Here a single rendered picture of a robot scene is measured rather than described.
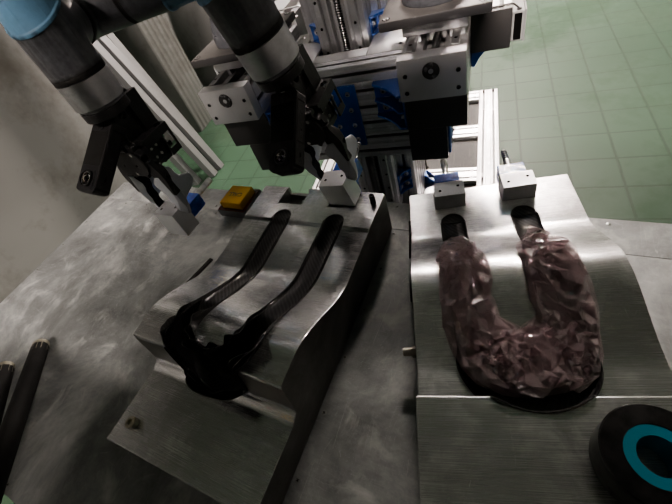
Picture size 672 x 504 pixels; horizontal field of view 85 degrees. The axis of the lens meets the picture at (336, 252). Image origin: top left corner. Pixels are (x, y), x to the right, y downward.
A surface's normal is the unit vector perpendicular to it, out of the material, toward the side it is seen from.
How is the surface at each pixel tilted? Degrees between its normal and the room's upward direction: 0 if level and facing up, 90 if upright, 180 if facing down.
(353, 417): 0
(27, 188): 90
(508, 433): 0
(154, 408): 0
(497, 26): 90
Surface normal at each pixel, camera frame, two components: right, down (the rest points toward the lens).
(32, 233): 0.93, 0.03
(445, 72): -0.25, 0.77
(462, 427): -0.26, -0.63
